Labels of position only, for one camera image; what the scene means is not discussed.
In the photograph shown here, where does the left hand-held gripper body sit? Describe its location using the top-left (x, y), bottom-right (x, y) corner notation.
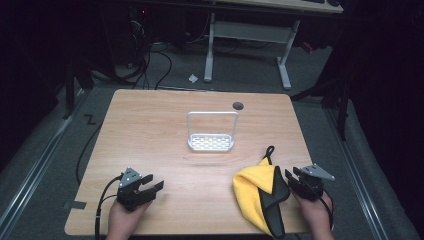
top-left (116, 167), bottom-right (156, 212)

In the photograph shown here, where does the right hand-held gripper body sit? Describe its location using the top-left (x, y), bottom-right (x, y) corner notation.
top-left (294, 163), bottom-right (336, 202)

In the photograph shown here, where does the yellow towel with black trim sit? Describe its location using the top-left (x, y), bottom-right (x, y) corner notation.
top-left (232, 145), bottom-right (292, 240)

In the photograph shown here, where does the white wire towel rack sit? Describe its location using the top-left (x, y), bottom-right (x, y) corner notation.
top-left (186, 110), bottom-right (240, 153)

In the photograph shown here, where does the person's right hand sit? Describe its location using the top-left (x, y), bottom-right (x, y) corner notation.
top-left (292, 191), bottom-right (334, 232)

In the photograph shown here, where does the person's left hand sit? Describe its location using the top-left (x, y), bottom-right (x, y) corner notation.
top-left (105, 199), bottom-right (153, 240)

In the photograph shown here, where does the grey tape strip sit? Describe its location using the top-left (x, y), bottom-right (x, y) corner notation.
top-left (62, 200), bottom-right (88, 211)

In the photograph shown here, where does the black metal stand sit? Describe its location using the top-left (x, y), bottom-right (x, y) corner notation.
top-left (289, 74), bottom-right (352, 142)
top-left (62, 58), bottom-right (95, 120)

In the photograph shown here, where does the dark computer tower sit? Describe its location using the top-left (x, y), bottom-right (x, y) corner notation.
top-left (108, 4), bottom-right (149, 68)

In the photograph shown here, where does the white-legged background desk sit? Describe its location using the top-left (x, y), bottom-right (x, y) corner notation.
top-left (202, 0), bottom-right (345, 92)

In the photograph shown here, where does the right hand-held gripper black cable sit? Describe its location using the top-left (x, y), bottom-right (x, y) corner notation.
top-left (318, 195), bottom-right (335, 232)

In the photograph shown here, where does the hand-held gripper black cable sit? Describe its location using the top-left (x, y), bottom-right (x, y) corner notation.
top-left (94, 174), bottom-right (125, 240)
top-left (318, 195), bottom-right (335, 232)

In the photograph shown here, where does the left hand-held gripper black cable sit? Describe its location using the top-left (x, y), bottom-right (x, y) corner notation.
top-left (94, 174), bottom-right (125, 240)

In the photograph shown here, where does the metal floor rail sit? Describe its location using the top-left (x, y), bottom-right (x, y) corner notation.
top-left (324, 107), bottom-right (390, 240)
top-left (0, 114), bottom-right (74, 236)

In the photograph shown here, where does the thin black floor cable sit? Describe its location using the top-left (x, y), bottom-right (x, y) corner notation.
top-left (75, 122), bottom-right (103, 186)

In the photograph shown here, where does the bundle of black floor cables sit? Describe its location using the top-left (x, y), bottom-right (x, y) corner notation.
top-left (89, 6), bottom-right (174, 91)

